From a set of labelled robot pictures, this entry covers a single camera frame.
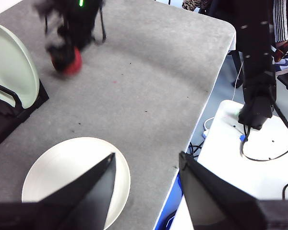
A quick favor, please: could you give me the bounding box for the red apple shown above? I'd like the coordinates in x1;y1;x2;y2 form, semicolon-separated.
52;46;83;75

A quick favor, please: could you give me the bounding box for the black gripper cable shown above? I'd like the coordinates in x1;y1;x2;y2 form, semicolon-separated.
99;0;107;43

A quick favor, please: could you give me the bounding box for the cream yellow plate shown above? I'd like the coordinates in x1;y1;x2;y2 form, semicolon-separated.
21;137;132;230

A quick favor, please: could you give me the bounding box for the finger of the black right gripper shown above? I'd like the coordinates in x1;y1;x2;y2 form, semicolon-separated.
47;44;75;72

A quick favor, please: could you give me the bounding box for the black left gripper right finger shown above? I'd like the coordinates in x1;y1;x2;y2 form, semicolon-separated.
179;151;288;230

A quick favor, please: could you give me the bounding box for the thin white cable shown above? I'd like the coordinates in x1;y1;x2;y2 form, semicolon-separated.
231;59;245;102

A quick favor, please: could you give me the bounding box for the green plate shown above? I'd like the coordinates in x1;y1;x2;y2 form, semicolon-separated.
0;21;40;110

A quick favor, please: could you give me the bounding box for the black plastic plate rack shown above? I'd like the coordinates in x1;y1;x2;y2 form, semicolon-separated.
0;80;50;155

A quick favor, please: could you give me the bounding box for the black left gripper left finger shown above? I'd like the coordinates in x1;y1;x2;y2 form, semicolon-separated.
0;152;117;230

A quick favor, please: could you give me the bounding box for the person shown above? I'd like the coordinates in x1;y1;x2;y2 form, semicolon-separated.
182;0;288;72

